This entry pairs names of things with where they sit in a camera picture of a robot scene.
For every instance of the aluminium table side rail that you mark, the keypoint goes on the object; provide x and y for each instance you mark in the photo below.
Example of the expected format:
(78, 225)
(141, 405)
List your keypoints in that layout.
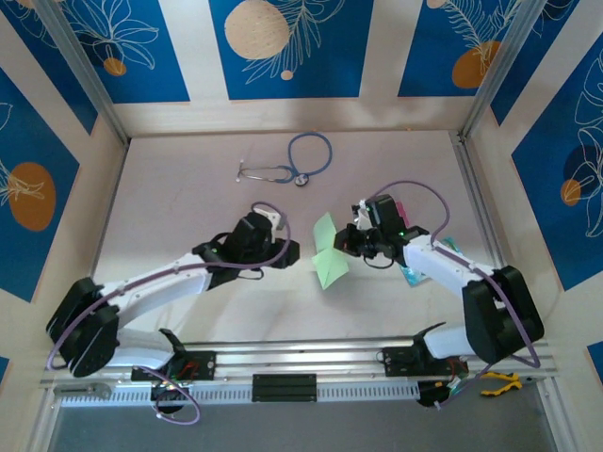
(471, 179)

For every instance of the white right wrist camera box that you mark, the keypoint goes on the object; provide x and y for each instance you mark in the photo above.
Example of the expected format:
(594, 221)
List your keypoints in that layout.
(362, 216)

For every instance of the blue stethoscope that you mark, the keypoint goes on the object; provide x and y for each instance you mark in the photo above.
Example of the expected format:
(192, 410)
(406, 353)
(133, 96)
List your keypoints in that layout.
(301, 179)

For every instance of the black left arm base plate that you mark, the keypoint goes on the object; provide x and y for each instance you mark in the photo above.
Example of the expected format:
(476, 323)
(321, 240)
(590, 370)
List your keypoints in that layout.
(205, 365)

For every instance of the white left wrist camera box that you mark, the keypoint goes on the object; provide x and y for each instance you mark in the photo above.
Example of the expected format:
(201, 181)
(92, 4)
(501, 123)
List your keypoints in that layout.
(273, 217)

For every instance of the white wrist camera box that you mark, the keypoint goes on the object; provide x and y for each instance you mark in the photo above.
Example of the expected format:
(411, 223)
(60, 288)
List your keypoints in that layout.
(273, 217)
(362, 216)

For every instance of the pink plastic case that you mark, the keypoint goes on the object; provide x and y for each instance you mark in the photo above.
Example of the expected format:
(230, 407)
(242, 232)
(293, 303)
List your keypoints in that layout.
(402, 212)

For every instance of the light green paper sheet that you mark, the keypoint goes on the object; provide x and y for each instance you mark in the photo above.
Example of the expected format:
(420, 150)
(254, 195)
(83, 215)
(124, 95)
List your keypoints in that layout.
(330, 273)

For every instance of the aluminium frame post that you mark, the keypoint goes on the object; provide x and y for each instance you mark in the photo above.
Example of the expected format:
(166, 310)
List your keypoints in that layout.
(499, 61)
(80, 61)

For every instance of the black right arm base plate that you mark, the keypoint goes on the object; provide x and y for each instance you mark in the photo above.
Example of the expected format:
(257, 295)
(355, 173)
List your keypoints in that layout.
(396, 362)

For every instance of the small circuit board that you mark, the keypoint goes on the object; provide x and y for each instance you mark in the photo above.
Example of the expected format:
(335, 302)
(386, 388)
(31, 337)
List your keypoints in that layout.
(170, 385)
(456, 386)

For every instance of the blue wet wipe packet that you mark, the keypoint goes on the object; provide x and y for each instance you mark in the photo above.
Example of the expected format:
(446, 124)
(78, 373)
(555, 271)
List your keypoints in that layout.
(412, 277)

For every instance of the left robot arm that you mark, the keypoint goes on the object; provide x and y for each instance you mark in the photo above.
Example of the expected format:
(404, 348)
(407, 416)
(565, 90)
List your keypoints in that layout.
(151, 287)

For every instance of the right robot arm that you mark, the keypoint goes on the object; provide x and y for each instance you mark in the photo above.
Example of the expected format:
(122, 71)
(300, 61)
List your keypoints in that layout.
(499, 315)

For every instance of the black block on rail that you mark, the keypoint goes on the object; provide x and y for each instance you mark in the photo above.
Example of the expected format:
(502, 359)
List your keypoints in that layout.
(284, 388)

